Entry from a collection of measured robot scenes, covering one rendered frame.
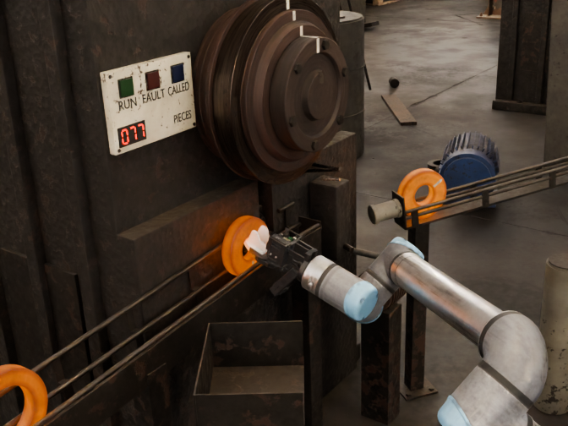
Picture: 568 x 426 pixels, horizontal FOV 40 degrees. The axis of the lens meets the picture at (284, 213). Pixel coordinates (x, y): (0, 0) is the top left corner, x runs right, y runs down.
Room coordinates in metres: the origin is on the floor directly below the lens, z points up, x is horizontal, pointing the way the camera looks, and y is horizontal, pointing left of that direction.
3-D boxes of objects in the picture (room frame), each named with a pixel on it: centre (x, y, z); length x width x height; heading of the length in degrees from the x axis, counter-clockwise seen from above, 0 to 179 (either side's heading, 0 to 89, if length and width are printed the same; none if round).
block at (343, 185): (2.11, -0.13, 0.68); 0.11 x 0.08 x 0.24; 53
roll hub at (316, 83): (1.86, -0.08, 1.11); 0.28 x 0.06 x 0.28; 143
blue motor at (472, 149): (3.97, -1.02, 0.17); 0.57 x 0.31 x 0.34; 163
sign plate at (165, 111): (1.71, 0.29, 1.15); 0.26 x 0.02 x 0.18; 143
